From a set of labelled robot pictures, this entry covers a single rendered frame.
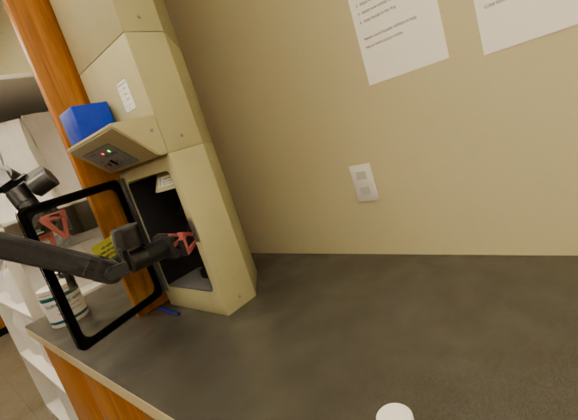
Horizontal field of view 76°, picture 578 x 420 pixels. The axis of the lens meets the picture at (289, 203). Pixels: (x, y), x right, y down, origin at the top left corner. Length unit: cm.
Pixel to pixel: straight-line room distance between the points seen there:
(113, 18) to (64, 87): 35
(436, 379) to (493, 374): 8
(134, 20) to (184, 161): 36
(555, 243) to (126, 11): 114
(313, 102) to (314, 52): 14
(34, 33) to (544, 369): 143
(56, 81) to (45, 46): 10
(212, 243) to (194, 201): 13
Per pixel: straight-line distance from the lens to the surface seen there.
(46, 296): 163
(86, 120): 115
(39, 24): 140
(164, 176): 111
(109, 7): 109
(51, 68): 136
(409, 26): 102
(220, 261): 105
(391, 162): 107
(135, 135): 97
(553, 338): 76
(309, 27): 116
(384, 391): 68
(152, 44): 107
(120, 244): 106
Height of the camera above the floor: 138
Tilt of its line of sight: 11 degrees down
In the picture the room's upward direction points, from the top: 17 degrees counter-clockwise
